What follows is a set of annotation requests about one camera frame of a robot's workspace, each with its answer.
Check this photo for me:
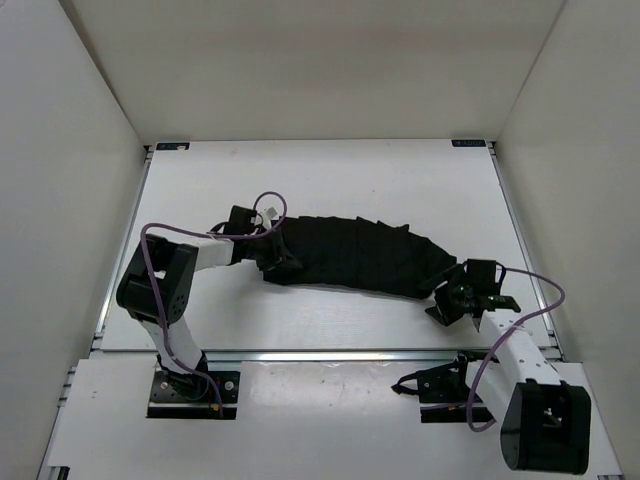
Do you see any left blue table label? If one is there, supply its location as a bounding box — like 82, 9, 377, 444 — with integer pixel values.
155, 142, 190, 151

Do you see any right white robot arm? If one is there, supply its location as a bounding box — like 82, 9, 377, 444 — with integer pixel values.
391, 259, 592, 475

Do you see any blue table label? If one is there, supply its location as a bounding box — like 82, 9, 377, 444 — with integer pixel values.
155, 142, 190, 151
451, 139, 486, 148

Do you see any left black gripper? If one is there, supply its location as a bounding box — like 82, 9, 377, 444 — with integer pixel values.
245, 227, 303, 276

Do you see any black pleated skirt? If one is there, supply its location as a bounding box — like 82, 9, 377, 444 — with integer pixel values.
263, 216, 457, 300

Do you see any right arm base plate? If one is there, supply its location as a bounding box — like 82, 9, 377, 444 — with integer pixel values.
391, 362, 514, 431

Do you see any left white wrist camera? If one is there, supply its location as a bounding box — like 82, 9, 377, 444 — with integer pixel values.
253, 207, 280, 232

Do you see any right blue table label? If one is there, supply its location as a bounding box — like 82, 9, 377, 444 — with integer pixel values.
451, 139, 486, 148

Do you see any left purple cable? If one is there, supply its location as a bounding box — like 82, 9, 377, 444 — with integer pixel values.
140, 191, 289, 416

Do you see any front aluminium rail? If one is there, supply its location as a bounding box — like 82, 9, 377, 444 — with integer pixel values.
206, 350, 457, 363

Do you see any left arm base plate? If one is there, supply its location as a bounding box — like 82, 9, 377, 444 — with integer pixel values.
146, 366, 241, 420

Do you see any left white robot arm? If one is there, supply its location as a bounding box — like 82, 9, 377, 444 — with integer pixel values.
116, 206, 299, 408

